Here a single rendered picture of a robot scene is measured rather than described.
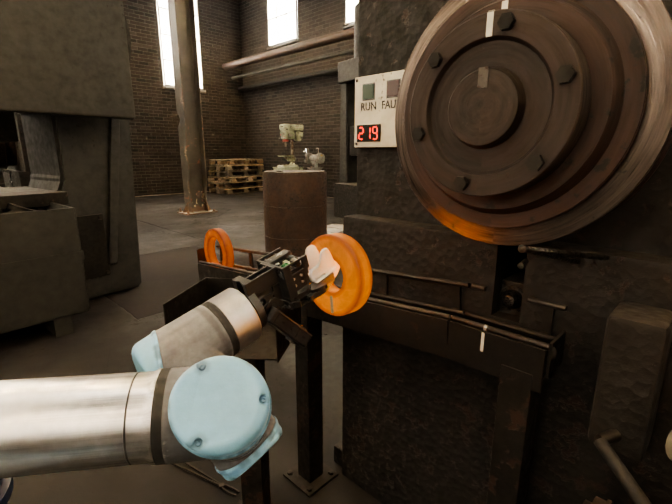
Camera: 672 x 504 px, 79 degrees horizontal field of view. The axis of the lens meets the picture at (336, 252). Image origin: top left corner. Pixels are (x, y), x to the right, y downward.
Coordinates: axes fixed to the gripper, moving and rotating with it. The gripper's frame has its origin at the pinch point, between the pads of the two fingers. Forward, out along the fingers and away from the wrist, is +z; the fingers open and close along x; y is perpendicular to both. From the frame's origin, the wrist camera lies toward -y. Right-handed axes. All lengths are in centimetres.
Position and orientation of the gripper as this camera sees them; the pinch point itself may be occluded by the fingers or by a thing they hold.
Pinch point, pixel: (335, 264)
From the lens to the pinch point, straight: 76.4
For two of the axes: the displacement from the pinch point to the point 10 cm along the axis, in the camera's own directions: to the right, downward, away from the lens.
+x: -7.1, -1.7, 6.8
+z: 6.8, -4.4, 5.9
